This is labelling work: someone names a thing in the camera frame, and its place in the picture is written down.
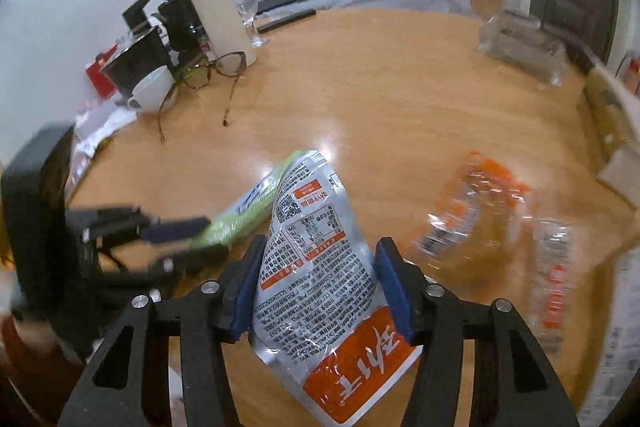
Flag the tortoiseshell eyeglasses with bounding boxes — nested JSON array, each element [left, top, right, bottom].
[[157, 51, 249, 144]]

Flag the cardboard box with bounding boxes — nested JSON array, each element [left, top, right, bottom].
[[575, 54, 640, 427]]

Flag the black pot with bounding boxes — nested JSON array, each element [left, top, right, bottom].
[[100, 27, 175, 99]]

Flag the white thermos bottle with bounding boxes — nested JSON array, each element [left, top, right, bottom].
[[182, 0, 251, 66]]

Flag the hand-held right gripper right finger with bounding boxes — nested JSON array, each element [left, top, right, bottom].
[[375, 237, 581, 427]]

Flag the glass ashtray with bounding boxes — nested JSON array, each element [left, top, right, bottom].
[[477, 9, 571, 88]]

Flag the wine glass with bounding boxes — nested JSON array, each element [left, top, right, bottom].
[[232, 0, 269, 48]]

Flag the light green snack packet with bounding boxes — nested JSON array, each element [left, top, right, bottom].
[[195, 149, 312, 251]]

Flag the orange and silver snack packet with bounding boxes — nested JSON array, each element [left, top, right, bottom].
[[248, 150, 424, 426]]

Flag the black laptop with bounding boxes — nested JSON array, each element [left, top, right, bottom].
[[255, 0, 301, 16]]

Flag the orange clear snack packet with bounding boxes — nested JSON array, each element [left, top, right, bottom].
[[410, 151, 534, 278]]

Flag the black open-lid appliance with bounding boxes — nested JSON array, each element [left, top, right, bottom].
[[122, 0, 160, 33]]

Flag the person's left hand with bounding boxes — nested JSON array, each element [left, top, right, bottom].
[[0, 311, 83, 425]]

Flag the clear snack packet red print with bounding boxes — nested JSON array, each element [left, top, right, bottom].
[[525, 217, 576, 358]]

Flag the white paper pile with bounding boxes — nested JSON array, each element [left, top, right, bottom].
[[72, 99, 139, 158]]

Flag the red gift bag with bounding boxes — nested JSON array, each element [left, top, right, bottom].
[[85, 47, 119, 98]]

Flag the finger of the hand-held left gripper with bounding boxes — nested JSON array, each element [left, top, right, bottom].
[[107, 246, 230, 294], [107, 206, 212, 249]]

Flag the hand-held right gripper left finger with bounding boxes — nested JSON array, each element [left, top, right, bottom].
[[62, 234, 269, 427]]

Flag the white cup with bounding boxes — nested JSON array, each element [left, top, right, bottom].
[[126, 66, 177, 114]]

